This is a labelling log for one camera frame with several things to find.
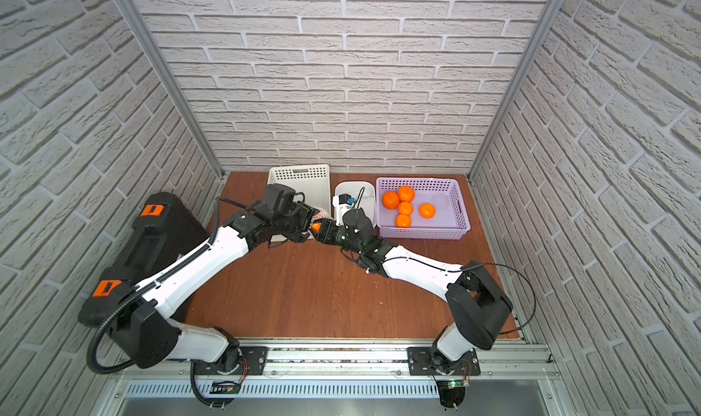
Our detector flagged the purple perforated plastic basket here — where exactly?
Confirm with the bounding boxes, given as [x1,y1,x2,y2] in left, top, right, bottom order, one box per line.
[375,177,471,240]

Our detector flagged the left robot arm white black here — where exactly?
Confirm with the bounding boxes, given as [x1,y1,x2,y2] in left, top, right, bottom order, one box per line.
[86,184,321,374]

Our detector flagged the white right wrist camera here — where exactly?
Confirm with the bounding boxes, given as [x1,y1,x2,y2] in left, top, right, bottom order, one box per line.
[332,193,356,226]

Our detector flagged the bare orange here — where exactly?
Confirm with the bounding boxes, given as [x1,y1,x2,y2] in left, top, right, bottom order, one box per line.
[382,191,401,211]
[395,213,412,228]
[397,186,415,203]
[419,204,436,219]
[397,201,414,216]

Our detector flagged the white perforated plastic basket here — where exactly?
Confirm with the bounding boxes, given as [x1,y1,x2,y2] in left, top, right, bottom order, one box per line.
[268,164,332,215]

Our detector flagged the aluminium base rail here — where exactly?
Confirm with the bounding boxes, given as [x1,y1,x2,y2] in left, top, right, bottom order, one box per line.
[93,338,574,415]

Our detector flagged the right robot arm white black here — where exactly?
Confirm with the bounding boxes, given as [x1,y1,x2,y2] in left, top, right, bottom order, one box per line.
[310,209,513,362]

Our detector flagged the black tool case orange latches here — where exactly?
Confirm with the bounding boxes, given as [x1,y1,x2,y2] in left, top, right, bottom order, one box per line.
[78,192,209,328]

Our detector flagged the white plastic tub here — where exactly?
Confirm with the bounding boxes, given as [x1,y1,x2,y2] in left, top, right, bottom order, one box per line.
[332,181,377,226]

